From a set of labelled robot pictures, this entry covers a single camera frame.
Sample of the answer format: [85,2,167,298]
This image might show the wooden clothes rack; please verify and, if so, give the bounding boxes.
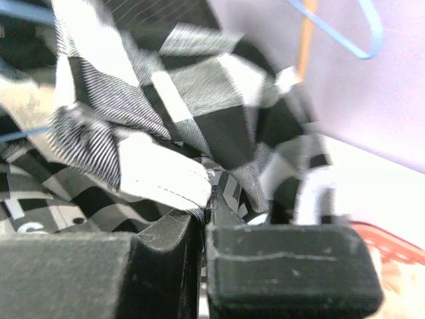
[297,0,318,80]

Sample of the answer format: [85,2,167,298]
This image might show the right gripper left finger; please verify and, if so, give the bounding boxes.
[1,211,201,318]

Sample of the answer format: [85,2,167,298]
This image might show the blue hanger checkered shirt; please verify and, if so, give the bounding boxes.
[1,1,56,82]

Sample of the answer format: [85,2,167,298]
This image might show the black white checkered shirt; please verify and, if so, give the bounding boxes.
[1,1,336,235]

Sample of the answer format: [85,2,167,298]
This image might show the pink plastic basket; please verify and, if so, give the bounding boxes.
[351,222,424,265]

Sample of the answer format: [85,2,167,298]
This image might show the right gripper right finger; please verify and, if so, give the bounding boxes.
[205,187,383,318]

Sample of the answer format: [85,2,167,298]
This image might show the blue wire hanger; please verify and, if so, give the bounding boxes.
[290,0,384,60]

